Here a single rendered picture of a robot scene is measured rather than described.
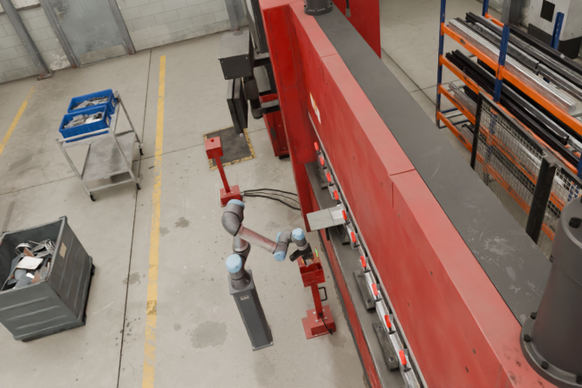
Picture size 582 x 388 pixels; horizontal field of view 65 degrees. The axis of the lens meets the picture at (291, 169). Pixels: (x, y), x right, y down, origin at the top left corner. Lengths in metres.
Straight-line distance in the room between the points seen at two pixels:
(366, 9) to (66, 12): 7.22
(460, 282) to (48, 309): 3.77
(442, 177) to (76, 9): 8.80
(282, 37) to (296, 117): 0.70
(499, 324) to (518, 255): 0.24
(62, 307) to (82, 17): 6.50
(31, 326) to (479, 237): 4.02
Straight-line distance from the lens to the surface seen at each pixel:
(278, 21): 3.44
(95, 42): 10.01
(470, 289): 1.35
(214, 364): 4.04
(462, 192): 1.61
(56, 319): 4.66
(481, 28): 4.88
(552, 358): 1.22
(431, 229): 1.48
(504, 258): 1.44
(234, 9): 9.51
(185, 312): 4.40
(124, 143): 6.30
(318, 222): 3.35
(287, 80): 3.64
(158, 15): 9.73
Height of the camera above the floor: 3.38
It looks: 38 degrees down
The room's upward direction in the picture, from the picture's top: 12 degrees counter-clockwise
